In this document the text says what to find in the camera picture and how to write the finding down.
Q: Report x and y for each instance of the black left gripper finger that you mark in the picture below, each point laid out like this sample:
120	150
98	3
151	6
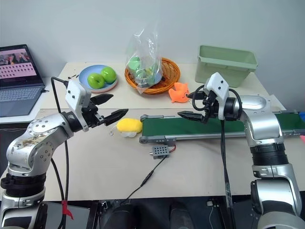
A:
116	115
102	98

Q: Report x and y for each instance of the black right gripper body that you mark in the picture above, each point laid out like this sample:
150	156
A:
210	105

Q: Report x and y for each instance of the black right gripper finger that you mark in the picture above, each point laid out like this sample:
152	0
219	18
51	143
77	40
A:
191	115
194	95

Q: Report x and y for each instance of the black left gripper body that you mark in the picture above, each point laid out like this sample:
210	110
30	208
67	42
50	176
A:
91	117

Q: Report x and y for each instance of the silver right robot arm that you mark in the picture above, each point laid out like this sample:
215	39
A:
264	128

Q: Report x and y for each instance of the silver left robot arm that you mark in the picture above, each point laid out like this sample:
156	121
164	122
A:
28	143

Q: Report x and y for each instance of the green conveyor belt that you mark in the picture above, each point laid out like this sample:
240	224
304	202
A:
190	126

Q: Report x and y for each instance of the grey control box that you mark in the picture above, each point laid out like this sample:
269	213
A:
160	151

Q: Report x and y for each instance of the pink plate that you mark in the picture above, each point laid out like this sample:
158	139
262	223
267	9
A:
107	88

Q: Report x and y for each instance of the orange fish toy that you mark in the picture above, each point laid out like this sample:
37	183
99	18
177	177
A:
178	93

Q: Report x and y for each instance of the yellow lemon toy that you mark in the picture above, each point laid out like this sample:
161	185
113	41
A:
129	125

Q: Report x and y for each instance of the green apple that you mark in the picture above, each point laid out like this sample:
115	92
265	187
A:
96	80
108	74

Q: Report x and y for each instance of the blue plate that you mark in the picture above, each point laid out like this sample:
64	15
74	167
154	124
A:
84	72

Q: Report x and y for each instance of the green plastic bin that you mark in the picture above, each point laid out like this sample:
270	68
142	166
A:
224	65

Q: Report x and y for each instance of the clear plastic bag of toys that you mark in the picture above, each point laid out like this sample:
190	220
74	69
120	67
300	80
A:
143	64

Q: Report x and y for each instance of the grey laptop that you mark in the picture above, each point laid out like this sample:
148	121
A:
19	81

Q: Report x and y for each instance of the red tape flag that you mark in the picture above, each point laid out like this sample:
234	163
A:
66	210

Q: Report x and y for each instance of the black glossy panel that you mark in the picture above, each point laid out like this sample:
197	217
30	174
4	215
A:
78	214

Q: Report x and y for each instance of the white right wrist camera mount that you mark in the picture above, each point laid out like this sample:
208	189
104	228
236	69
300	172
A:
220	88

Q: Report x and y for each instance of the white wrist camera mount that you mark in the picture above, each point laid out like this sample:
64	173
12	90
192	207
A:
75	94
220	88

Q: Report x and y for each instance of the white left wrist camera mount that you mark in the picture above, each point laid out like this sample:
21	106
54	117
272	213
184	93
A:
75	94

